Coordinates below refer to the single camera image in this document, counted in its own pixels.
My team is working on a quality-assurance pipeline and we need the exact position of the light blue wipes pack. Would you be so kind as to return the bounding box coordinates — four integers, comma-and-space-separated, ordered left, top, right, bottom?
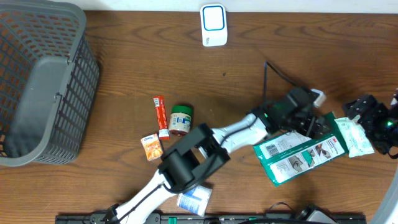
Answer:
335, 115, 374, 158

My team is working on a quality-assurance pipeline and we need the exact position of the green white 3M package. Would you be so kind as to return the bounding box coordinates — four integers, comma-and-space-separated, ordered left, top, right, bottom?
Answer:
253, 112, 348, 187

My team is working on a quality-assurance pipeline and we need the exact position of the green lid jar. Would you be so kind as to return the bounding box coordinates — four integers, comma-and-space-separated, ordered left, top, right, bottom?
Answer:
169, 105, 193, 136

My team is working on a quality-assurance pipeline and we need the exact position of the blue white packet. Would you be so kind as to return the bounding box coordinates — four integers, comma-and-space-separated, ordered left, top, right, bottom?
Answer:
177, 185, 212, 217

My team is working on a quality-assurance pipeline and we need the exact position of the orange tissue packet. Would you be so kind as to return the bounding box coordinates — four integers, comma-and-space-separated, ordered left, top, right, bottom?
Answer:
141, 133, 163, 161

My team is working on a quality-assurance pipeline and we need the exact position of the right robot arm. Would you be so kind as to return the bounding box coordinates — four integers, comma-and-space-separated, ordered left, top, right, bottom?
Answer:
355, 93, 397, 223

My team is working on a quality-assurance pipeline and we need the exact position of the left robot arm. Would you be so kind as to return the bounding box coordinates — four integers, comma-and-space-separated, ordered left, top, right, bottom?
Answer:
104, 88, 337, 223

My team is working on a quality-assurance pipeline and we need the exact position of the white barcode scanner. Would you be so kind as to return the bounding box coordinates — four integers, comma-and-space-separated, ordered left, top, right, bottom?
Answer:
200, 4, 228, 47

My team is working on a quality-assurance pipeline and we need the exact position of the red stick sachet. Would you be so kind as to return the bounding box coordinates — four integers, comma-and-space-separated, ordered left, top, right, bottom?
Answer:
153, 96, 170, 140

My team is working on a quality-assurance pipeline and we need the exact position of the grey plastic basket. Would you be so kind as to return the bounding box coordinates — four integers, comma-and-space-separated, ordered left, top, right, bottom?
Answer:
1, 1, 100, 167

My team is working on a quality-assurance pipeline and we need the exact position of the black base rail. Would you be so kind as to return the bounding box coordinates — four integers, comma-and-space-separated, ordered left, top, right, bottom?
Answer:
55, 213, 367, 224

